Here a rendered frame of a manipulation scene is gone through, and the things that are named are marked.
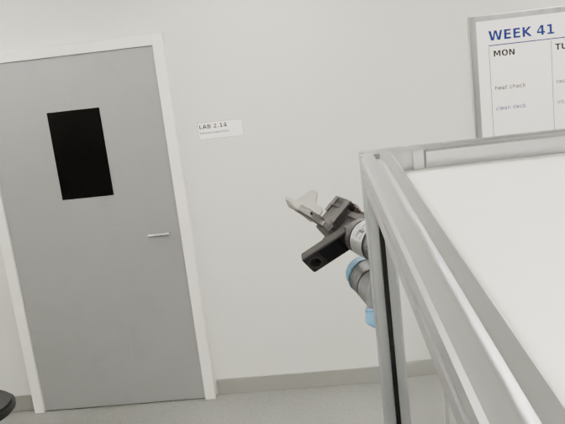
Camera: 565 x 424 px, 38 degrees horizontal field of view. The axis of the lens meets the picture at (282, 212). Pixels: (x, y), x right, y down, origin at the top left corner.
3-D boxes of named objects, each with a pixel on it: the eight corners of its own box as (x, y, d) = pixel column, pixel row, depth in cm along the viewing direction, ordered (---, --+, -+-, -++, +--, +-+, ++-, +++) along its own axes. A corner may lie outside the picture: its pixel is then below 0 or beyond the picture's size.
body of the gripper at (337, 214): (352, 214, 177) (387, 228, 168) (328, 245, 176) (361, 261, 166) (333, 193, 173) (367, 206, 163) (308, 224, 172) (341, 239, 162)
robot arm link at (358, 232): (374, 267, 162) (352, 244, 158) (361, 261, 166) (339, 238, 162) (397, 239, 164) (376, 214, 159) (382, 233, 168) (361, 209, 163)
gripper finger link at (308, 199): (298, 182, 177) (332, 204, 174) (282, 203, 176) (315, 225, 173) (297, 176, 174) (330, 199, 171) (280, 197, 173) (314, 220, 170)
